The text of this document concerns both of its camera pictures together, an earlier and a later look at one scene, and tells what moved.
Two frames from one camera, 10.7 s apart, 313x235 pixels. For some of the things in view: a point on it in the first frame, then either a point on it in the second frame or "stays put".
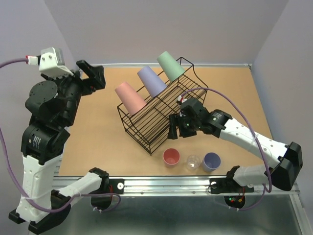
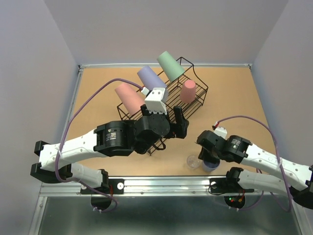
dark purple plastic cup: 212,161 stays put
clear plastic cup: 193,162 stays put
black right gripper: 174,120 -> 201,154
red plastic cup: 171,157 -> 188,91
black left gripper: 97,81 -> 179,129
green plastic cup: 171,67 stays put
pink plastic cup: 132,101 stays put
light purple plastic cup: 154,85 stays put
